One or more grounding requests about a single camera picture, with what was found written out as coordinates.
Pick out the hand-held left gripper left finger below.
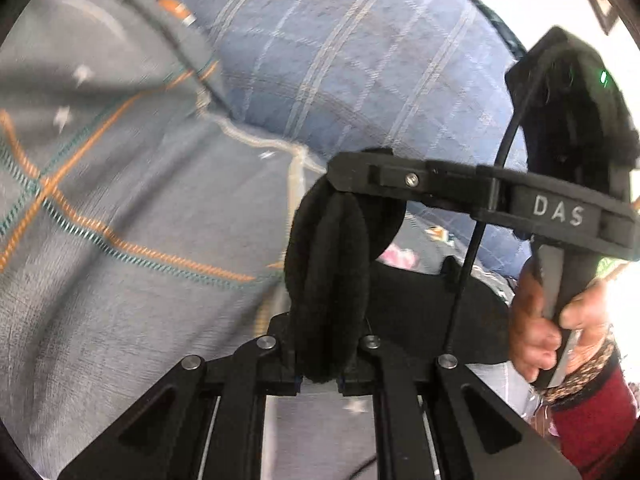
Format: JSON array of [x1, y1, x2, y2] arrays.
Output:
[[56, 335, 302, 480]]

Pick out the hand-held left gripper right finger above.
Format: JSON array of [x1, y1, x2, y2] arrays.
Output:
[[338, 334, 583, 480]]

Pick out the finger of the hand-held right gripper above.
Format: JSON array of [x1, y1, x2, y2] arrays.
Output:
[[326, 151, 501, 217]]

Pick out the black pants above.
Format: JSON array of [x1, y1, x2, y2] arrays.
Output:
[[282, 146, 512, 386]]

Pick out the person's right hand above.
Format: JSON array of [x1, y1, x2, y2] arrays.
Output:
[[509, 257, 615, 386]]

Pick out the blue checked quilt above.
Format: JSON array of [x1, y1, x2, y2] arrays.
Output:
[[170, 0, 532, 281]]

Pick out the grey blanket with orange stripes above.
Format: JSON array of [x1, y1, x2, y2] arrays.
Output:
[[0, 0, 543, 480]]

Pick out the black cable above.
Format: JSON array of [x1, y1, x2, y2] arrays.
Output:
[[444, 67, 546, 358]]

